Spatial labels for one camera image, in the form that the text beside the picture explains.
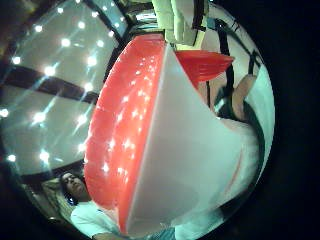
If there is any red and white bowl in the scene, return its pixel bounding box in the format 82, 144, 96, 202
83, 33, 262, 238

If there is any pale cabinet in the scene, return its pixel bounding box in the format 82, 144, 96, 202
151, 0, 212, 47

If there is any the person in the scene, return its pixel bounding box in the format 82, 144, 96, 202
59, 171, 134, 240

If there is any group of ceiling spot lights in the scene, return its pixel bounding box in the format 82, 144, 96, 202
0, 0, 116, 164

